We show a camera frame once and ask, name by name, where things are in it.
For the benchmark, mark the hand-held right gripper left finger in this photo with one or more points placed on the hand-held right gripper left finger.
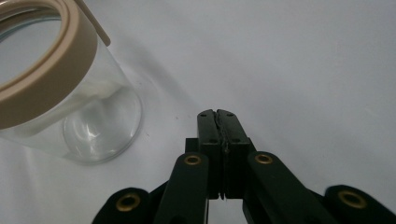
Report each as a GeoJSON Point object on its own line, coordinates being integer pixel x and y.
{"type": "Point", "coordinates": [209, 133]}

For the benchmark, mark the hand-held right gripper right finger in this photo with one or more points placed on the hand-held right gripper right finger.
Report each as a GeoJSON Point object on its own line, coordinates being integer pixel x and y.
{"type": "Point", "coordinates": [234, 133]}

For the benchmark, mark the clear glass jar beige rim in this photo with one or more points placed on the clear glass jar beige rim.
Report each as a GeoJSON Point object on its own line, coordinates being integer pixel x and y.
{"type": "Point", "coordinates": [59, 81]}

